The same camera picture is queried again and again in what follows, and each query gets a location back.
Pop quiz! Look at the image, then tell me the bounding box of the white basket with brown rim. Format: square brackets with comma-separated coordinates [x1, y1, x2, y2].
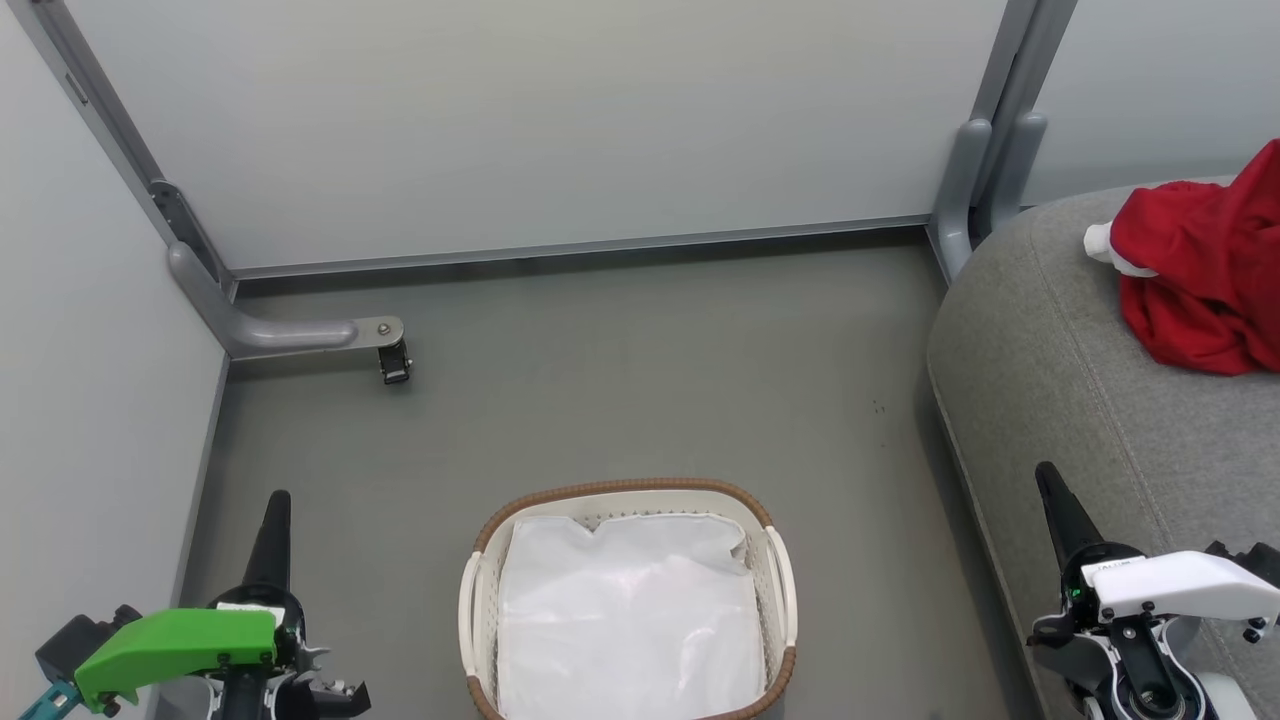
[458, 478, 798, 720]

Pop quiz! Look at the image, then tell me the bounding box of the teal left cable connector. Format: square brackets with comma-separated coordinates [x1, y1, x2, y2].
[18, 680, 83, 720]

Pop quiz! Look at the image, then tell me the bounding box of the grey upright partition post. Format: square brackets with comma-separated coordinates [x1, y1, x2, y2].
[972, 0, 1081, 131]

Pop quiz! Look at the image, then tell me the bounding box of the long grey partition foot bracket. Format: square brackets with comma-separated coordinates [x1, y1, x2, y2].
[168, 240, 406, 361]

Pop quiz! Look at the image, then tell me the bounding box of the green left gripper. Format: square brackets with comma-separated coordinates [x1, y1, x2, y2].
[75, 490, 331, 706]

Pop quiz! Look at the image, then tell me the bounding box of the grey fabric sofa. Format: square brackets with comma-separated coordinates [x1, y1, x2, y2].
[927, 178, 1280, 720]

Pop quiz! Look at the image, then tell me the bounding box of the red garment with white trim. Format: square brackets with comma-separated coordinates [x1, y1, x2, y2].
[1085, 140, 1280, 311]

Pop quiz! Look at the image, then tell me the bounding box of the grey slanted partition post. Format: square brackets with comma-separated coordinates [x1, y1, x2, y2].
[5, 0, 239, 301]

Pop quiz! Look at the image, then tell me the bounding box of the white cloth basket liner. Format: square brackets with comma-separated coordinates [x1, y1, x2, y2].
[495, 512, 767, 720]

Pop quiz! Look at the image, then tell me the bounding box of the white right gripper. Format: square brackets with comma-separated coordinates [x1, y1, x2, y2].
[1035, 462, 1280, 626]

